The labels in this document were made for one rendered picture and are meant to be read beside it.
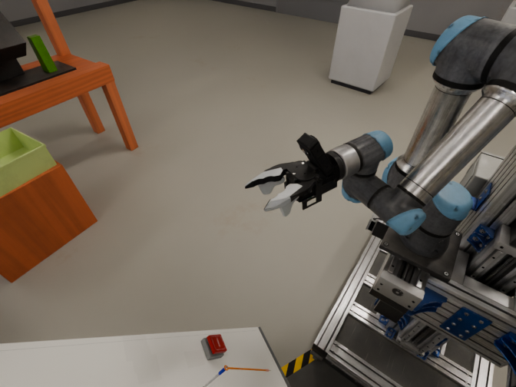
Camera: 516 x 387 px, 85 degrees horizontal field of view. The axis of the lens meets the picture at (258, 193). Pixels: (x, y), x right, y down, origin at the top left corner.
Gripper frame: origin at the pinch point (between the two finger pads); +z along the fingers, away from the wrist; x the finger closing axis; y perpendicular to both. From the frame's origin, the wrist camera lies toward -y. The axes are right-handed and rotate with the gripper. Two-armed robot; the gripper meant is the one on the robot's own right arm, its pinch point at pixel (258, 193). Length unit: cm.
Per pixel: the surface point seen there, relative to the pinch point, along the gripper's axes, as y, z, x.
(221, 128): 129, -80, 278
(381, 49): 86, -314, 248
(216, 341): 44.4, 20.7, -1.2
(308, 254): 153, -65, 74
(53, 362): 14.5, 47.1, -2.8
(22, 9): 1, 134, 927
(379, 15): 47, -312, 257
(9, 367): 9, 51, -3
